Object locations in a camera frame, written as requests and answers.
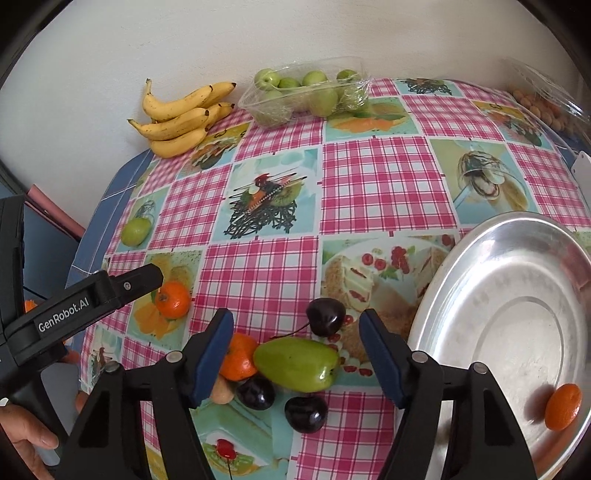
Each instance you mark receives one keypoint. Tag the brown longan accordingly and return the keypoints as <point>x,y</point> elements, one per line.
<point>222,393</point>

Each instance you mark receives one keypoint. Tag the blue tablecloth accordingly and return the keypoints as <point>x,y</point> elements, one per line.
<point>92,221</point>

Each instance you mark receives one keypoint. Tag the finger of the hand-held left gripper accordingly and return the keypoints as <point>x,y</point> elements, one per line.
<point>138,284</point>

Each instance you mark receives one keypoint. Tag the round silver metal plate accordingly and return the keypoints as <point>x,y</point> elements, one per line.
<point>508,300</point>

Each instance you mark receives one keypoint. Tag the short yellow banana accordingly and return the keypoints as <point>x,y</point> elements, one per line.
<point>217,113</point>

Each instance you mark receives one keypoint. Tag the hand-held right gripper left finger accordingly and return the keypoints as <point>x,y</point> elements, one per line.
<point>214,355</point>

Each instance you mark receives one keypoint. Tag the clear plastic longan box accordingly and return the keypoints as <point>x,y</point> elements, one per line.
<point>549,83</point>

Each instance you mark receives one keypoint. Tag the orange tangerine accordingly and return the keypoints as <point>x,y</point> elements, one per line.
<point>173,300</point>
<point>240,357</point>
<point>563,407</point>

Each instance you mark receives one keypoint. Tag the pile of green jujubes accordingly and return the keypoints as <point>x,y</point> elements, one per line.
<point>323,99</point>

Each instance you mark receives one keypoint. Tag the green wax apple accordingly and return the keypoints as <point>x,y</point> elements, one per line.
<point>295,364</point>

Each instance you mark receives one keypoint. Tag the dark cherry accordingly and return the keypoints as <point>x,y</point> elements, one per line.
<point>325,316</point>
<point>256,392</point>

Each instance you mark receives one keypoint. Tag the pink board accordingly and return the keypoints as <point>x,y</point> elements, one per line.
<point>48,205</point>

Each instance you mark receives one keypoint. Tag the white plastic box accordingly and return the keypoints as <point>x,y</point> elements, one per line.
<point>582,170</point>

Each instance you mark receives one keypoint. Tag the pile of brown longans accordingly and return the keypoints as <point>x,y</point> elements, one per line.
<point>540,108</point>

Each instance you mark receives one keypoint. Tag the person's left hand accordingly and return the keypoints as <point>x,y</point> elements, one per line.
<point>23,438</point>

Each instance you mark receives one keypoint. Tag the dark purple plum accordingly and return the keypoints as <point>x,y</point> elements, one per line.
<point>305,413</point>

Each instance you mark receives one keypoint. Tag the pink checkered printed tablecloth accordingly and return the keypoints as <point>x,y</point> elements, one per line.
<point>383,175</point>

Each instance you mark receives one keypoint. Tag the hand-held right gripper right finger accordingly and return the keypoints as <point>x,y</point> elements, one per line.
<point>378,355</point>

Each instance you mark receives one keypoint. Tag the long yellow banana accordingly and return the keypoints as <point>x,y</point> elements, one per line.
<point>175,106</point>

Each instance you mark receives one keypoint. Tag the clear plastic jujube tray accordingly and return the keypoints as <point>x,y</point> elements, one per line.
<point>258,99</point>

